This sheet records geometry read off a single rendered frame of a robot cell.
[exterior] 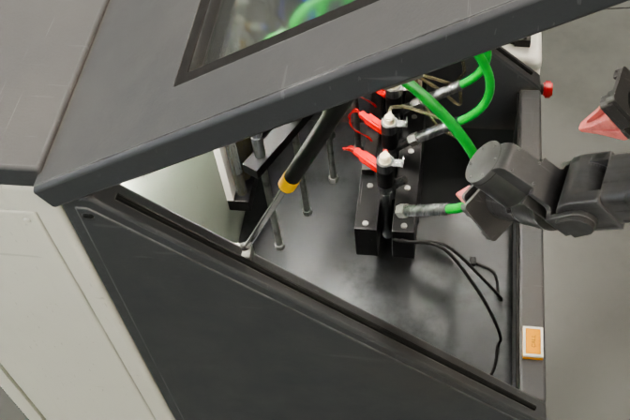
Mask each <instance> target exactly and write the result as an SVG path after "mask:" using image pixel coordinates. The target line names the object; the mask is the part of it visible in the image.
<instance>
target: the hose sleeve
mask: <svg viewBox="0 0 630 420"><path fill-rule="evenodd" d="M447 204H450V203H448V202H447V203H443V202H440V203H425V204H419V203H418V204H407V205H405V207H404V214H405V216H406V217H427V216H436V217H437V216H449V215H450V214H447V213H446V212H445V206H446V205H447Z"/></svg>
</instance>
